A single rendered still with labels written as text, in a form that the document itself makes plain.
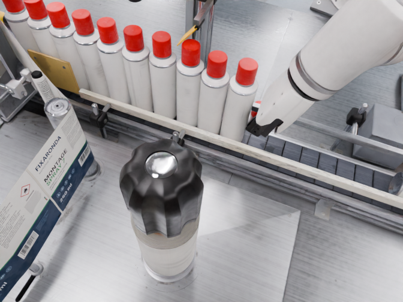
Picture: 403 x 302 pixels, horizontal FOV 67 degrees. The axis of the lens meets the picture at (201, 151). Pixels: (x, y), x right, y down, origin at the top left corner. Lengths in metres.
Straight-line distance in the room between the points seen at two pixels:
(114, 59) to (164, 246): 0.38
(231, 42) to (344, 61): 0.59
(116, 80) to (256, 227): 0.40
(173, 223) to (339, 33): 0.31
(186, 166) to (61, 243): 0.36
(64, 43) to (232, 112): 0.35
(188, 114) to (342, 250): 0.41
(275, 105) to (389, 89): 0.57
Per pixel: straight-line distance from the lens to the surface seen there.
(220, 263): 0.55
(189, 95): 0.59
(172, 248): 0.37
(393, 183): 0.73
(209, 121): 0.61
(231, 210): 0.59
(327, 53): 0.45
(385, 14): 0.42
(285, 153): 0.68
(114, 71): 0.64
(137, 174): 0.27
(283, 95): 0.50
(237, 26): 1.06
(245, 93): 0.53
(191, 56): 0.54
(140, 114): 0.67
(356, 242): 0.70
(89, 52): 0.65
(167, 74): 0.58
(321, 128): 0.64
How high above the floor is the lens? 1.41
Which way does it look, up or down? 56 degrees down
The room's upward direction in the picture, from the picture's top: 6 degrees clockwise
